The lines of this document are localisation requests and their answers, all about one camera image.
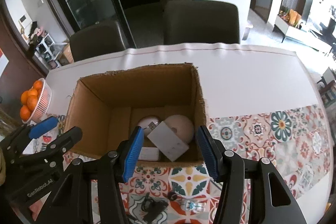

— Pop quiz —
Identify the white plug power adapter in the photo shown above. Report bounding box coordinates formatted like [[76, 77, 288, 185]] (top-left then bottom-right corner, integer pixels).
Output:
[[138, 147, 161, 161]]

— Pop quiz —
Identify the dark chair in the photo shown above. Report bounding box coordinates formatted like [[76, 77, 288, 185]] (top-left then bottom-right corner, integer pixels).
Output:
[[70, 20, 129, 62], [163, 0, 240, 45]]

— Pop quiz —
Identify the dark chair left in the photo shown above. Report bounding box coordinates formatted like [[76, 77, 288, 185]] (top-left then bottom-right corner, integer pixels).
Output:
[[70, 20, 129, 62]]

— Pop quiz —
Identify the white shoe rack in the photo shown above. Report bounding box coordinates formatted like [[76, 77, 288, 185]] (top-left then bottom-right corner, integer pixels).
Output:
[[31, 33, 64, 70]]

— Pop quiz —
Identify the small blue white figurine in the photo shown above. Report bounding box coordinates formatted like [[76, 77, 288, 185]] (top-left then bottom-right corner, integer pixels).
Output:
[[181, 200, 206, 213]]

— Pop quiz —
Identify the dark chair right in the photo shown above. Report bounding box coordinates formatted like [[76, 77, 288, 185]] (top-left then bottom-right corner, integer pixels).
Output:
[[163, 0, 240, 45]]

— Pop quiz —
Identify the white USB hub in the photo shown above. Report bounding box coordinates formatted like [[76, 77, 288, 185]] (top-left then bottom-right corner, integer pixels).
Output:
[[147, 122, 189, 162]]

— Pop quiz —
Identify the round white device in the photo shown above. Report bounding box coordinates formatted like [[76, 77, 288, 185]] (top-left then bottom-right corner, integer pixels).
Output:
[[137, 115, 161, 136]]

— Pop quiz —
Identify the black power adapter with cable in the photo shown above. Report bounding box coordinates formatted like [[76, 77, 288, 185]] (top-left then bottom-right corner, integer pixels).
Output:
[[127, 195, 168, 223]]

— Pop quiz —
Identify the brown cardboard box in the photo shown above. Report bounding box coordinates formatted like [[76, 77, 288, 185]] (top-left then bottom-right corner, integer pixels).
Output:
[[65, 63, 206, 159]]

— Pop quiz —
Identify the white TV console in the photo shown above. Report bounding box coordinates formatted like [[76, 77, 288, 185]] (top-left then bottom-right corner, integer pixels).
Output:
[[274, 15, 332, 55]]

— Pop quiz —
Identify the orange fruit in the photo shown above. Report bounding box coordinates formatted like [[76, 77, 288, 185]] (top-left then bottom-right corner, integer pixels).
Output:
[[19, 105, 31, 122], [33, 80, 44, 90], [27, 95, 39, 111], [21, 90, 29, 105]]

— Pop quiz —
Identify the round beige device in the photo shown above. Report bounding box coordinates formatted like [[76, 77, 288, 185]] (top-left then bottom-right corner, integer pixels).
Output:
[[164, 114, 194, 144]]

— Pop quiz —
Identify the patterned tile tablecloth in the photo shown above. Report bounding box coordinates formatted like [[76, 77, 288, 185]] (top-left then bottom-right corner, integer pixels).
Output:
[[45, 43, 330, 224]]

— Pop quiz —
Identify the white basket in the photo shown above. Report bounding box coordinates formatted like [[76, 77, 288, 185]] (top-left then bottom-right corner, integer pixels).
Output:
[[22, 79, 52, 123]]

